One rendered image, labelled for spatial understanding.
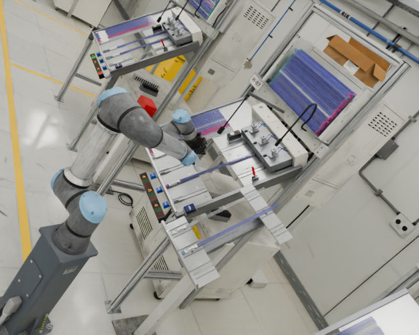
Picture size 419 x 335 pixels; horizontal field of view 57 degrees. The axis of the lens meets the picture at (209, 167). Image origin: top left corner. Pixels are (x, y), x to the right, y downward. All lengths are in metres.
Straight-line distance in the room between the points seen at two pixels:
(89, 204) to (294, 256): 2.59
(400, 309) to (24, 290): 1.52
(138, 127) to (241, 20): 2.00
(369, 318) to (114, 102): 1.25
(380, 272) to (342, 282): 0.34
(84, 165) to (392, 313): 1.32
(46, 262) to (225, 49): 2.20
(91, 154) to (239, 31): 2.01
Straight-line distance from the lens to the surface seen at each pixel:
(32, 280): 1.82
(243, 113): 2.44
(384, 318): 1.74
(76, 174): 1.59
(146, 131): 1.38
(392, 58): 2.10
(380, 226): 3.45
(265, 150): 2.11
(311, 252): 3.72
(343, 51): 2.61
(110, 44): 3.38
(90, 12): 6.35
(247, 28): 3.27
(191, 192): 2.01
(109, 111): 1.43
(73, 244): 1.65
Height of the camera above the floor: 1.70
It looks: 22 degrees down
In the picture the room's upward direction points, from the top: 38 degrees clockwise
